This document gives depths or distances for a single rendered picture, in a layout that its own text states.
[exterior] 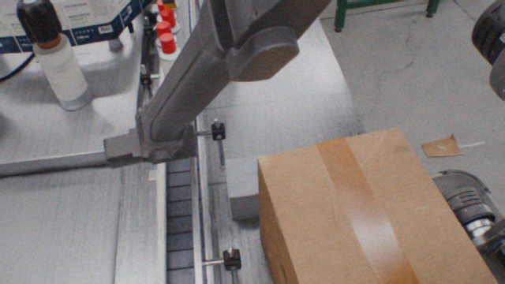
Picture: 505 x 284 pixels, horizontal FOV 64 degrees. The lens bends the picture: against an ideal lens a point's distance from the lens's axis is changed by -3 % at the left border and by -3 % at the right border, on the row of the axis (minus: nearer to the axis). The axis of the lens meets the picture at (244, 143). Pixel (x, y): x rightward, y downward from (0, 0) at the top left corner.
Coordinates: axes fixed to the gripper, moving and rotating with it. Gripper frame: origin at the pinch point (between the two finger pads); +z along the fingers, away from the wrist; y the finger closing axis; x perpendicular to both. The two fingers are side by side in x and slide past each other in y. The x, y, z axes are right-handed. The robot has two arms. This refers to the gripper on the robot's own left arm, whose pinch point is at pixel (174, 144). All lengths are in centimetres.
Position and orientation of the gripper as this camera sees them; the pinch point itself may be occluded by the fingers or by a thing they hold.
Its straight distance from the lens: 92.7
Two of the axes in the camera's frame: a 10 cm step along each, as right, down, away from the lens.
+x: 1.2, 9.9, -0.3
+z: -0.5, 0.3, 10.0
